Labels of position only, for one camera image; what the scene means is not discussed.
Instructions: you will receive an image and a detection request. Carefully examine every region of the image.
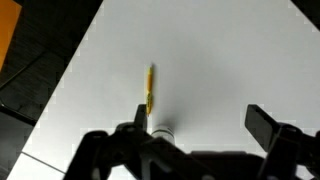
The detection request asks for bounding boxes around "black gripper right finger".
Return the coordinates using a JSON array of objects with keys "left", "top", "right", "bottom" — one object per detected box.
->
[{"left": 244, "top": 104, "right": 303, "bottom": 168}]

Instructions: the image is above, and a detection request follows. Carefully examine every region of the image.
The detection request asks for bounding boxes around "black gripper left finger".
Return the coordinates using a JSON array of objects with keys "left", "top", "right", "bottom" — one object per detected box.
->
[{"left": 116, "top": 103, "right": 158, "bottom": 158}]

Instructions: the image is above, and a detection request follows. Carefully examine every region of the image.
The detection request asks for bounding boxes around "yellow pen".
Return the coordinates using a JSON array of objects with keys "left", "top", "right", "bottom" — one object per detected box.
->
[{"left": 145, "top": 63, "right": 155, "bottom": 118}]

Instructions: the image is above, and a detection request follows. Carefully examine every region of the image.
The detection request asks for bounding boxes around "orange cardboard box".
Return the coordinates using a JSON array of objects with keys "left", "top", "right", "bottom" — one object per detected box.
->
[{"left": 0, "top": 0, "right": 23, "bottom": 72}]

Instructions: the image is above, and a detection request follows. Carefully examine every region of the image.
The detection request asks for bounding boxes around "white paper cup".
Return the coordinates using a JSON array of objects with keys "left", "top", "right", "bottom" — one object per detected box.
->
[{"left": 150, "top": 124, "right": 177, "bottom": 145}]

